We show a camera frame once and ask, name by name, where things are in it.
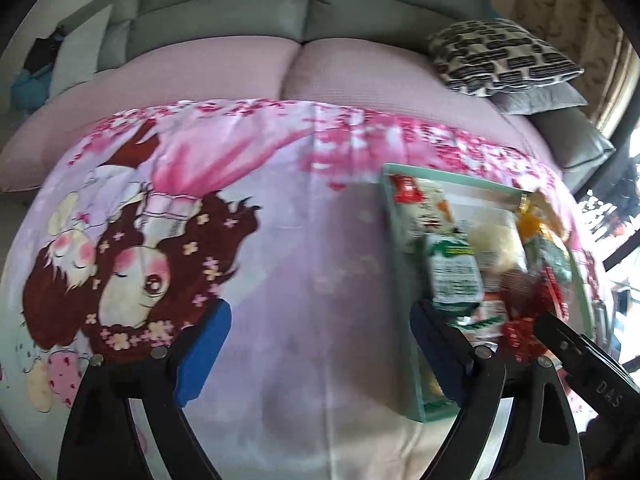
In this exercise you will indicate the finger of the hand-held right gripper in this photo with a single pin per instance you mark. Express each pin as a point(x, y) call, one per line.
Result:
point(560, 332)

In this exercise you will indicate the teal-edged white box tray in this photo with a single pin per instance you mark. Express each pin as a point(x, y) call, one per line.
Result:
point(400, 285)

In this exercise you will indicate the blue cloth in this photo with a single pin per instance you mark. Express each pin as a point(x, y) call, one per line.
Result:
point(27, 92)

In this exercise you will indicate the orange jelly packet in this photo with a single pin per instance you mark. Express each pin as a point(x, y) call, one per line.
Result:
point(530, 222)

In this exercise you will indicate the white snack packet orange print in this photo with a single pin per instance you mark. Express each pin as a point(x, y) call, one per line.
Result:
point(417, 210)

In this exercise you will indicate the grey pillow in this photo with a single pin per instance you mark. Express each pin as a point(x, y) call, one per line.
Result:
point(545, 100)

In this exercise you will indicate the dark bag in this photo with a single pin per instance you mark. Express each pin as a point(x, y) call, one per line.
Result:
point(42, 52)

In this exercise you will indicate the pink printed blanket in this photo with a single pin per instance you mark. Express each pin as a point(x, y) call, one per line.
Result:
point(300, 285)

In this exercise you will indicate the green and white snack packet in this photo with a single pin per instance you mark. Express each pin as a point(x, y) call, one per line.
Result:
point(452, 275)

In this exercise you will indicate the beige patterned curtain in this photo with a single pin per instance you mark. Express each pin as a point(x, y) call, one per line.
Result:
point(575, 10)

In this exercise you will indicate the black metal railing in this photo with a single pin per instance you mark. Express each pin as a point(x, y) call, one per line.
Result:
point(615, 230)

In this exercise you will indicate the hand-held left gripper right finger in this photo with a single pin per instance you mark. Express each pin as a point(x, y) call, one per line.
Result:
point(440, 355)

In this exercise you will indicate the pink sofa cover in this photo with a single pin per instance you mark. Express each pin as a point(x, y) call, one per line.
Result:
point(350, 75)

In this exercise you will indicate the black and white patterned pillow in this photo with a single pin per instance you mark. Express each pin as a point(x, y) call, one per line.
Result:
point(505, 55)

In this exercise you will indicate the red snack packet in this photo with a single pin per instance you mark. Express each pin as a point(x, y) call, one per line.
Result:
point(517, 335)

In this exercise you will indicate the grey sofa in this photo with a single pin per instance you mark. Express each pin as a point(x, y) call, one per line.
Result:
point(250, 5)

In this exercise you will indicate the clear pale bun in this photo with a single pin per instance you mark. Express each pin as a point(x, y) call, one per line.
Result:
point(492, 240)

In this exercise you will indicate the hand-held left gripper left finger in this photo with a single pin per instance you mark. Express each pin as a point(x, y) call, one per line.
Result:
point(202, 350)

